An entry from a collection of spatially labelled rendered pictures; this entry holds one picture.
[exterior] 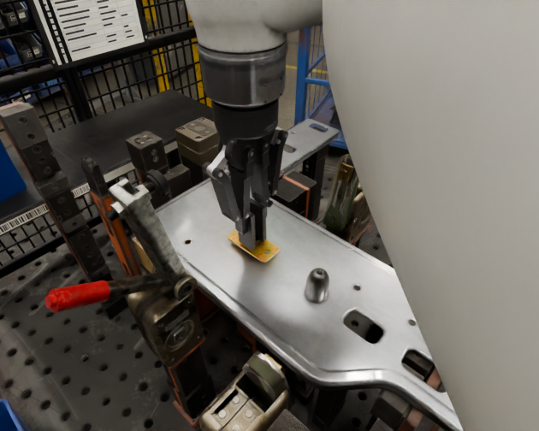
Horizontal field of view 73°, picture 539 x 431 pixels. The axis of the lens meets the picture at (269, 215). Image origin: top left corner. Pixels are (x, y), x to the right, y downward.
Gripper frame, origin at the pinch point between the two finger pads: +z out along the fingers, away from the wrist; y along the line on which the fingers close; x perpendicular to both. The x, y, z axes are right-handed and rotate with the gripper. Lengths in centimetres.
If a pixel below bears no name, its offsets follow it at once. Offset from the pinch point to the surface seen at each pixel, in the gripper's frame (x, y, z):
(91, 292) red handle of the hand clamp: -0.9, -23.2, -7.9
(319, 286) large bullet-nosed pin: -13.6, -1.1, 1.9
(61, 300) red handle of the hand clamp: -1.0, -25.7, -9.4
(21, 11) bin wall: 220, 45, 13
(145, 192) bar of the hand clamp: -0.8, -14.8, -15.5
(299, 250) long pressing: -5.7, 4.8, 5.4
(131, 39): 54, 17, -11
